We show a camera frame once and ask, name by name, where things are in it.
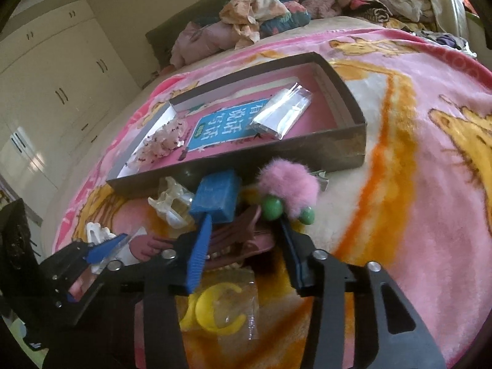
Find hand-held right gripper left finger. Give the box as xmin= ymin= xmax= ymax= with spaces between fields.
xmin=104 ymin=214 xmax=213 ymax=369

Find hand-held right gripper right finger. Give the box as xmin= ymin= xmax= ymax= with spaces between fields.
xmin=274 ymin=219 xmax=446 ymax=369

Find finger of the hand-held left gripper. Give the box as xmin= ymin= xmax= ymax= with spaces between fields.
xmin=54 ymin=234 xmax=130 ymax=267
xmin=65 ymin=259 xmax=129 ymax=305

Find dusty pink hair claw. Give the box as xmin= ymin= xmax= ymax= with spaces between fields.
xmin=130 ymin=205 xmax=277 ymax=272

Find yellow moon clips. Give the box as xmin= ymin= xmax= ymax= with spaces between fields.
xmin=179 ymin=269 xmax=259 ymax=341

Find clear hair claw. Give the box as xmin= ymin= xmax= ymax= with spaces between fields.
xmin=148 ymin=176 xmax=197 ymax=228

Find blue jewelry box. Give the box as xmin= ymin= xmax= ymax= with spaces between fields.
xmin=188 ymin=169 xmax=241 ymax=224

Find pink fluffy hair clip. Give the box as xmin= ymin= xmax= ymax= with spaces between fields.
xmin=256 ymin=157 xmax=331 ymax=227

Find dark cardboard box tray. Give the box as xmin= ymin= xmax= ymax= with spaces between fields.
xmin=105 ymin=51 xmax=367 ymax=200

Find pink beaded hair accessory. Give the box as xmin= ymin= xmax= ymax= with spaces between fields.
xmin=133 ymin=117 xmax=189 ymax=164

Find pink printed blanket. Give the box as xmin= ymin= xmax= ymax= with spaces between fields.
xmin=52 ymin=27 xmax=492 ymax=369

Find clear plastic packet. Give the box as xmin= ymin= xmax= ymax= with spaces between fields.
xmin=250 ymin=88 xmax=312 ymax=140

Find cream wardrobe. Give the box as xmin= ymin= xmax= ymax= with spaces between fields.
xmin=0 ymin=0 xmax=143 ymax=208

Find pile of clothes and pillows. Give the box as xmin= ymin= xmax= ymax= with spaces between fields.
xmin=145 ymin=0 xmax=327 ymax=66

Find pale pink quilt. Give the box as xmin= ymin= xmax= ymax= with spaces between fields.
xmin=169 ymin=19 xmax=247 ymax=68

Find peach patterned cloth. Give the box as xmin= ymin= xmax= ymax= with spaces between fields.
xmin=219 ymin=0 xmax=285 ymax=50

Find pink fuzzy garment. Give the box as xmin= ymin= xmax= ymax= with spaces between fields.
xmin=302 ymin=0 xmax=341 ymax=20

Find white bag of clothes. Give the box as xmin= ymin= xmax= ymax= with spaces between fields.
xmin=421 ymin=30 xmax=477 ymax=56

